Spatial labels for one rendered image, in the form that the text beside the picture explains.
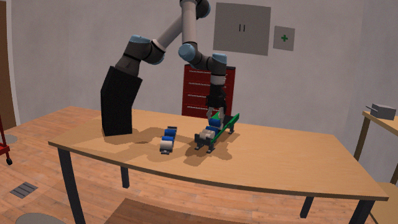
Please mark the black flat bar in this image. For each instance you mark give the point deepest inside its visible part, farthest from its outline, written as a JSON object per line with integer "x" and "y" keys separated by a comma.
{"x": 203, "y": 141}

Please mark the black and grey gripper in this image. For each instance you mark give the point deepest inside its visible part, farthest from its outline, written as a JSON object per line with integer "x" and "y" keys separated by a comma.
{"x": 216, "y": 100}

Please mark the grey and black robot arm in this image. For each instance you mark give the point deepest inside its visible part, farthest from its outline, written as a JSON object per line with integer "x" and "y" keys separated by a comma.
{"x": 140, "y": 48}

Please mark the blue plastic bar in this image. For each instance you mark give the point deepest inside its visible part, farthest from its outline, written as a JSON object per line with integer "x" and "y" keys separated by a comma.
{"x": 165, "y": 138}
{"x": 212, "y": 129}
{"x": 214, "y": 122}
{"x": 169, "y": 132}

